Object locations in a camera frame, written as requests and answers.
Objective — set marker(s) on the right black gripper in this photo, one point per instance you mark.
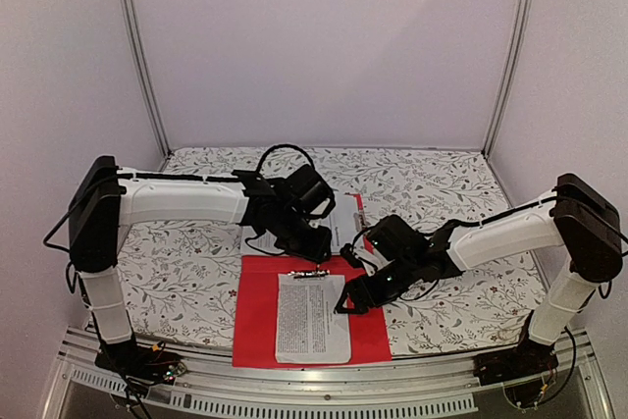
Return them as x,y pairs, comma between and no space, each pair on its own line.
358,296

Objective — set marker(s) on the left aluminium frame post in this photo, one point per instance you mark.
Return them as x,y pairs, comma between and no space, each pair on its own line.
144,78

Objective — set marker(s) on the spine metal folder clip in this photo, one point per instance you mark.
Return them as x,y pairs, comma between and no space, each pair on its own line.
309,274

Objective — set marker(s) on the right aluminium frame post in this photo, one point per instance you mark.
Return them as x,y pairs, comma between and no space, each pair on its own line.
515,46

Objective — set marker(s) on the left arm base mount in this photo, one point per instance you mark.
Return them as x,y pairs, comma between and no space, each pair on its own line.
153,365

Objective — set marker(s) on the aluminium front rail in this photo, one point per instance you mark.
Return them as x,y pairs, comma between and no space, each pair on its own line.
441,386

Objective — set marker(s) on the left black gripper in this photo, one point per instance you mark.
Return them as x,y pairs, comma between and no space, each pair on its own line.
318,250

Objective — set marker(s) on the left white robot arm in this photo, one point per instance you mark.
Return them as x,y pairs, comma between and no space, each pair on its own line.
111,199

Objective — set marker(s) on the separate printed paper sheet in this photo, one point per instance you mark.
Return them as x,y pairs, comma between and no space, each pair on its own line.
308,330

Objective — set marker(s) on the aluminium frame post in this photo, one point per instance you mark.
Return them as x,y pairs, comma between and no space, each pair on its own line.
144,78
515,46

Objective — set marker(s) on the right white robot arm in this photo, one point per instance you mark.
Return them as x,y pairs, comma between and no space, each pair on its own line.
571,217

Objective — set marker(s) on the printed white paper sheets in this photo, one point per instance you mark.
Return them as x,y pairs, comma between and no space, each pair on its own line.
339,221

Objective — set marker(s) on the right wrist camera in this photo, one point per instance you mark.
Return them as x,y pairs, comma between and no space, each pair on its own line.
361,258

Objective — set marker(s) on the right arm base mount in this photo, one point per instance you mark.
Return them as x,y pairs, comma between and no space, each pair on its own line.
525,371

